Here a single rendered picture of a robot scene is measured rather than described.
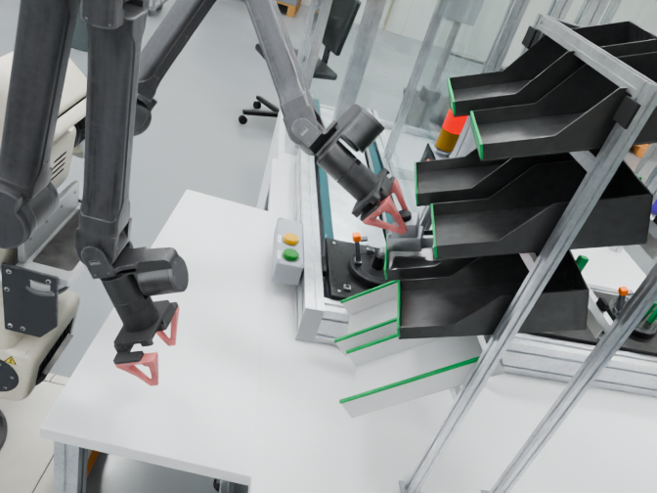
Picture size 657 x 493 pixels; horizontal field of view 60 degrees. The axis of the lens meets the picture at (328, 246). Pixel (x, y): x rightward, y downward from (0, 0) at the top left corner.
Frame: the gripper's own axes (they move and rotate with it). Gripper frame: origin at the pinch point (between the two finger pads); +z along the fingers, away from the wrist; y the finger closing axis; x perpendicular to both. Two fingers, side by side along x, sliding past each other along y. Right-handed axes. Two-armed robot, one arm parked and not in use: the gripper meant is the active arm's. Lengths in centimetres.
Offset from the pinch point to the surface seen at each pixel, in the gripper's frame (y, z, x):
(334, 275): 16.1, 5.0, 32.5
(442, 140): 45.6, 4.2, 0.7
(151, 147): 206, -79, 201
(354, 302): 1.7, 7.8, 23.3
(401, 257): -1.5, 4.7, 5.1
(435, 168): 5.8, -2.5, -9.4
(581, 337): 29, 63, 6
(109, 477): -5, 5, 139
